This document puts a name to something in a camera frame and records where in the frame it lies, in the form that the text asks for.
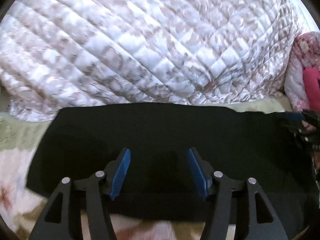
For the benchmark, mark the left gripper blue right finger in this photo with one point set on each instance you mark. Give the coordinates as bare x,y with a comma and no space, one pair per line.
201,172

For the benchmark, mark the white quilted bedspread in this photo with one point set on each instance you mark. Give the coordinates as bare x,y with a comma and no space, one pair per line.
83,53

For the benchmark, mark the green floral plush blanket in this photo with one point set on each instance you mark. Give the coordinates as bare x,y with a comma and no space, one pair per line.
20,207

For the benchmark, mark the pink floral rolled comforter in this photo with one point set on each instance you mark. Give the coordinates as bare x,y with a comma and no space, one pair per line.
301,84

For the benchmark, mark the black pants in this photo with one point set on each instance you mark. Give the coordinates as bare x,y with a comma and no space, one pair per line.
263,176

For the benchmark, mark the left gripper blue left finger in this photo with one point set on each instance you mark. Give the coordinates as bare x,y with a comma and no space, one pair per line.
115,172

